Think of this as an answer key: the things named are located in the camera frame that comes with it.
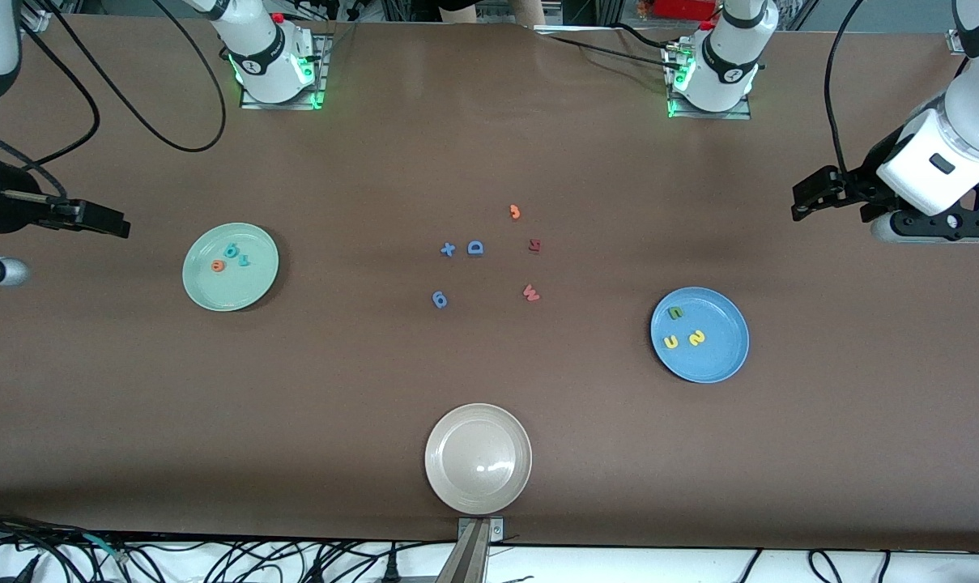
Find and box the light green plate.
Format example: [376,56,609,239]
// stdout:
[181,222,280,313]

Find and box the blue plate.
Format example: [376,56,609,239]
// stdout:
[649,286,751,385]

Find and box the red box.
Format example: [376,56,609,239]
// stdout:
[653,0,721,22]

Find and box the brown table cover sheet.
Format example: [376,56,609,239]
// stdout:
[0,16,979,553]

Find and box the beige plate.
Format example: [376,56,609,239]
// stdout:
[424,402,533,517]

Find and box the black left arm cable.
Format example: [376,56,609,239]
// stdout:
[824,0,866,175]

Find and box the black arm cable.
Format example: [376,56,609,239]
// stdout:
[0,0,228,203]
[824,0,866,175]

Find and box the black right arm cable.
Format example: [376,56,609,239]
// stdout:
[0,0,228,203]

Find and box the thin black table cable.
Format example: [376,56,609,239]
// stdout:
[547,34,684,74]
[615,23,686,51]

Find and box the thick black cable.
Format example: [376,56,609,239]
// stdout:
[0,509,134,568]

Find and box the teal cable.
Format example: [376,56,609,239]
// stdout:
[80,532,130,564]

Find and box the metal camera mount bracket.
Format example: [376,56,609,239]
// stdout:
[436,516,506,583]

